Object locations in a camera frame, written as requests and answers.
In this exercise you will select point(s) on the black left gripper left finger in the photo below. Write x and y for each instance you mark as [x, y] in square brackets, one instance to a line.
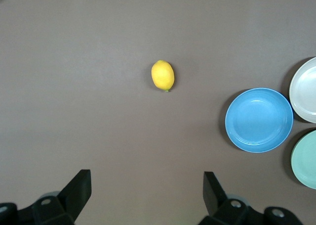
[74, 197]

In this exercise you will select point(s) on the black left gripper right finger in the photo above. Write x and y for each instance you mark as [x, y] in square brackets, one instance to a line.
[217, 205]

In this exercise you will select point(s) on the yellow lemon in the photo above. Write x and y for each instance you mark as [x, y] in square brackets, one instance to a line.
[163, 74]

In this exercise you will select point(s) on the blue plate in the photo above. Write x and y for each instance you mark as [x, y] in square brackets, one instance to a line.
[259, 120]

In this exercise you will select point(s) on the mint green plate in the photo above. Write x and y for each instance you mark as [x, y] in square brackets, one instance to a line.
[306, 160]

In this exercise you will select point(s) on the off-white plate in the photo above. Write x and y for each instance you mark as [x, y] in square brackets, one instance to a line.
[304, 91]

